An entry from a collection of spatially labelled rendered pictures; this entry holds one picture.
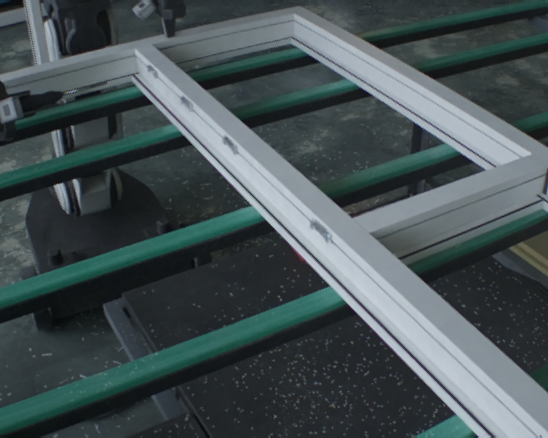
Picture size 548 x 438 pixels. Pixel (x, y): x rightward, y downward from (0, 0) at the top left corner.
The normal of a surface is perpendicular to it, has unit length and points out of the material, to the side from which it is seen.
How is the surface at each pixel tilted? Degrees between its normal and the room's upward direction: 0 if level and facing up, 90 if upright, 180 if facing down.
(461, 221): 90
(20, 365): 0
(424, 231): 90
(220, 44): 90
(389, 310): 90
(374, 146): 0
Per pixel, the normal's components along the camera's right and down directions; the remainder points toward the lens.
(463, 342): -0.01, -0.83
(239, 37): 0.50, 0.48
